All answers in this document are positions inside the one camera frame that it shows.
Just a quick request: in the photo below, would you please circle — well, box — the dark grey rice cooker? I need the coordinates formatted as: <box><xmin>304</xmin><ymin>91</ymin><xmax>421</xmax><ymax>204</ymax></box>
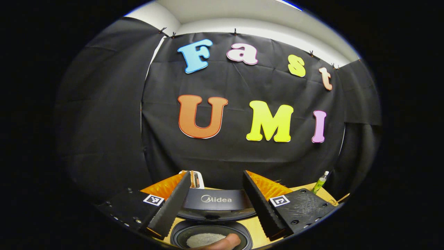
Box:
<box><xmin>170</xmin><ymin>187</ymin><xmax>255</xmax><ymax>250</ymax></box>

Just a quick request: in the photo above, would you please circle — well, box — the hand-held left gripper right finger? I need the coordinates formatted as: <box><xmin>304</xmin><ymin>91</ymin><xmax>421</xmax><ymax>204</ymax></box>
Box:
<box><xmin>242</xmin><ymin>170</ymin><xmax>337</xmax><ymax>242</ymax></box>

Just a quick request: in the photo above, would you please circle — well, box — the white rice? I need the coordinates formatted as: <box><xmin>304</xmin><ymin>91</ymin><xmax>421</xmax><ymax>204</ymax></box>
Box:
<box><xmin>186</xmin><ymin>233</ymin><xmax>228</xmax><ymax>249</ymax></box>

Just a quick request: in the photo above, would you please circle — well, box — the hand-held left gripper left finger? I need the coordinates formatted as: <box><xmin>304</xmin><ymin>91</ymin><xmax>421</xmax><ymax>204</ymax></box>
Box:
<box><xmin>97</xmin><ymin>170</ymin><xmax>192</xmax><ymax>240</ymax></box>

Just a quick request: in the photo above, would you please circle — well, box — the green drink bottle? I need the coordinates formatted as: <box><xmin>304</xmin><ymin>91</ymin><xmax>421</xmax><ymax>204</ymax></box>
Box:
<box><xmin>311</xmin><ymin>171</ymin><xmax>330</xmax><ymax>194</ymax></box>

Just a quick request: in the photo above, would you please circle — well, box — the white toaster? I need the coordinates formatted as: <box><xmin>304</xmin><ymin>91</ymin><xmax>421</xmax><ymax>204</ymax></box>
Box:
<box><xmin>179</xmin><ymin>170</ymin><xmax>205</xmax><ymax>190</ymax></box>

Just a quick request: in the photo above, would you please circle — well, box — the black backdrop cloth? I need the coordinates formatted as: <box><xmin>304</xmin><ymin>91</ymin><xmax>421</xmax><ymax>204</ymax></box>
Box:
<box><xmin>55</xmin><ymin>17</ymin><xmax>382</xmax><ymax>205</ymax></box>

